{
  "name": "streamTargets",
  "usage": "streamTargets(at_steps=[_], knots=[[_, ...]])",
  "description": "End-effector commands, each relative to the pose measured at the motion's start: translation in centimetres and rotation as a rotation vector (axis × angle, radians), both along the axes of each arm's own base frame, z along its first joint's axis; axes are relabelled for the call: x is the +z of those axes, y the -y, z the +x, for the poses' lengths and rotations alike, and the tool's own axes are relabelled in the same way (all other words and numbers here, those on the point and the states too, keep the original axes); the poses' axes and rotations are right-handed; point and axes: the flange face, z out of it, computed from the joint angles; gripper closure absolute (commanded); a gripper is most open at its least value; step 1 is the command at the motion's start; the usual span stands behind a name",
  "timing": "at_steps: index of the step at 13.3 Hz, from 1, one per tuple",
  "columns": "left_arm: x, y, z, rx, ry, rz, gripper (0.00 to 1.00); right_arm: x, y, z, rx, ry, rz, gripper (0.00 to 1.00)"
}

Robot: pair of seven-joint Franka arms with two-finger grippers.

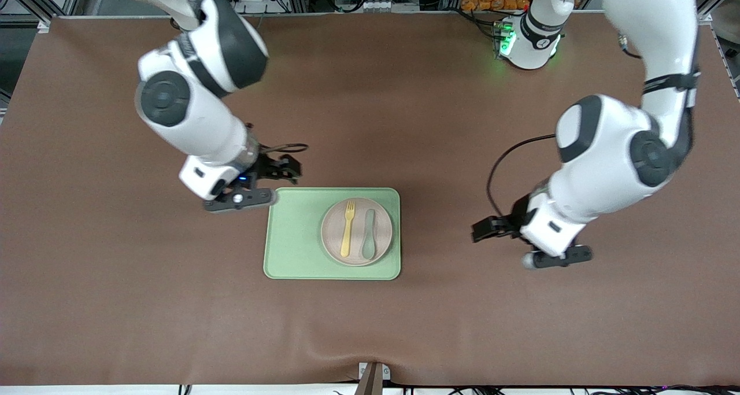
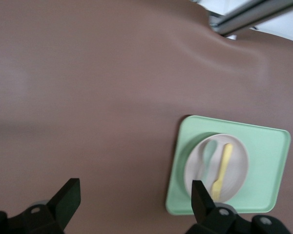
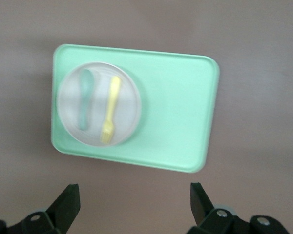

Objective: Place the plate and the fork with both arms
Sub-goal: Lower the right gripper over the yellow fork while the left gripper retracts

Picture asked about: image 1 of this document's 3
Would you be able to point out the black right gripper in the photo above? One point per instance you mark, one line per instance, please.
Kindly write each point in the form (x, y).
(270, 165)

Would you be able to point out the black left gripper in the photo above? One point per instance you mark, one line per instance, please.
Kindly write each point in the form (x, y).
(516, 217)

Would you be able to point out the beige round plate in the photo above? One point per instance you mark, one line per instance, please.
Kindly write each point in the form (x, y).
(332, 233)

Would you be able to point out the yellow plastic fork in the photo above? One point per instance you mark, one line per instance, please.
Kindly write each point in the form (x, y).
(346, 239)

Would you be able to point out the sage green plastic spoon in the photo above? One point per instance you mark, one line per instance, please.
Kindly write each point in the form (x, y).
(368, 247)

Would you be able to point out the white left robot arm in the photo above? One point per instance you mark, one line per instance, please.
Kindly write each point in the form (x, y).
(607, 152)

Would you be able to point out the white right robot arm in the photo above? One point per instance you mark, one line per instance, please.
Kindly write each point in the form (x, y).
(191, 117)

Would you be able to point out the light green rectangular tray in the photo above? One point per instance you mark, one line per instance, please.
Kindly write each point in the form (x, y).
(289, 239)

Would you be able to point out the brown table mat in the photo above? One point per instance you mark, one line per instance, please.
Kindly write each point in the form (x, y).
(173, 296)

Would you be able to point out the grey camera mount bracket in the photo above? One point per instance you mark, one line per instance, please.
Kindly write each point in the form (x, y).
(373, 377)

